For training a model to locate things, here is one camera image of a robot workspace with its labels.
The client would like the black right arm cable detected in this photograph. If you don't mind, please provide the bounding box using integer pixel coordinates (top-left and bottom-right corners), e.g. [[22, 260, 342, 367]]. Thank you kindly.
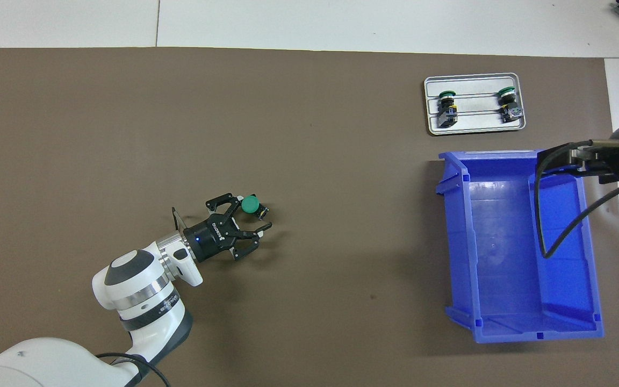
[[534, 139, 619, 260]]

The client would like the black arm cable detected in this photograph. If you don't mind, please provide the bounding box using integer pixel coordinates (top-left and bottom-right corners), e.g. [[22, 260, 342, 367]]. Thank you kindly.
[[95, 352, 172, 387], [534, 139, 619, 260]]

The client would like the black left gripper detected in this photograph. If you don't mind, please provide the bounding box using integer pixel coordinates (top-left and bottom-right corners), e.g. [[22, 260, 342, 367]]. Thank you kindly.
[[183, 192, 274, 264]]

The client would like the blue plastic storage bin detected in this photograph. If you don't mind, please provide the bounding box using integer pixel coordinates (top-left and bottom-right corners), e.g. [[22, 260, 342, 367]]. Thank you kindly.
[[435, 149, 606, 345]]

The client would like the grey metal tray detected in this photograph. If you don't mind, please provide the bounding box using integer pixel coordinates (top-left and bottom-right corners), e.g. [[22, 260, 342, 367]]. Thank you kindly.
[[423, 73, 527, 137]]

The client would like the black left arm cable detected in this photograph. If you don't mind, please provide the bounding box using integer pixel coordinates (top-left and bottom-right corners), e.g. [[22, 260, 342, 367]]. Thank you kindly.
[[95, 352, 172, 387]]

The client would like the brown table mat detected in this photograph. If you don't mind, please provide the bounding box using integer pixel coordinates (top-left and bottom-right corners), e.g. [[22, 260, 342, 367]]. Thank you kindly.
[[0, 47, 619, 387]]

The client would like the green push button switch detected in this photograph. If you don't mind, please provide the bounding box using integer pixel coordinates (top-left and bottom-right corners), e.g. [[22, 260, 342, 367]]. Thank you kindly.
[[437, 90, 460, 129], [241, 194, 270, 220], [496, 86, 526, 125]]

